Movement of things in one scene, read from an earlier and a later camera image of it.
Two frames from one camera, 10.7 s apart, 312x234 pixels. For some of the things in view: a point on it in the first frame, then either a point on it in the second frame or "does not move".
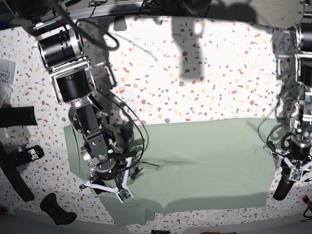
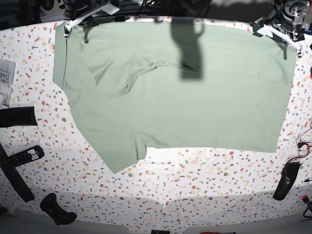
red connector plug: [305, 199] does not move
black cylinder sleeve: [18, 116] does not move
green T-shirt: [192, 165] to [173, 85]
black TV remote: [29, 155] does not move
